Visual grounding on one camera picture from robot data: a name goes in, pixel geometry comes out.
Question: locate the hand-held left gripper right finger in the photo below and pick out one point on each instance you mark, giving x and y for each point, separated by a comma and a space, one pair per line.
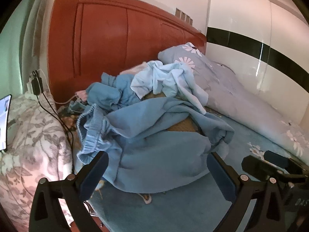
222, 176

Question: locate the pink fleece garment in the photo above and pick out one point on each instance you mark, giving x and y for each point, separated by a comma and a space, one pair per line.
135, 69

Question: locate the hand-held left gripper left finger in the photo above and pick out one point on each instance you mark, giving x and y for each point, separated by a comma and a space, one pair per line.
94, 176

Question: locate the light blue shirt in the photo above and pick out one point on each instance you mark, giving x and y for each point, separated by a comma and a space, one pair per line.
169, 77

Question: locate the red headboard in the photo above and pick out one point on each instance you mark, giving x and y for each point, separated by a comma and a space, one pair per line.
103, 41

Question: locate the floral grey pillow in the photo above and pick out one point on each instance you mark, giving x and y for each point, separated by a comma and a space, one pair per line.
31, 149

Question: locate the blue fleece garment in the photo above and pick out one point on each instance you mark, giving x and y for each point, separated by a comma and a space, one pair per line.
157, 149

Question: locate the wall switch panel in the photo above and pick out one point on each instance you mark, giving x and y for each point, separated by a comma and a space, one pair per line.
184, 15

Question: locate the blue crumpled garment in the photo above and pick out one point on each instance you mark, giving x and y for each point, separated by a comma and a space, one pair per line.
106, 94

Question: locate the light blue daisy duvet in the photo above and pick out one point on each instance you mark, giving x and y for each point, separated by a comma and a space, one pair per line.
229, 89

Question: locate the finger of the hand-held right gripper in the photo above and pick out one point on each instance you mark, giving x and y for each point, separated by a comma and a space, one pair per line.
256, 165
277, 158

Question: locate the black charger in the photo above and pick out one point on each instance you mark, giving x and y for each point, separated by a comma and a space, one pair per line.
37, 84

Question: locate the white power strip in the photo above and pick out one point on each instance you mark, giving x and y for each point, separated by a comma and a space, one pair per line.
29, 87

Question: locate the dark floral blanket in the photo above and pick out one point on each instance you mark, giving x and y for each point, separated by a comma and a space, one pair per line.
70, 120

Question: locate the white wardrobe with black stripe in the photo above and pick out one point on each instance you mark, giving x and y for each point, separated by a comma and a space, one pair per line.
241, 60

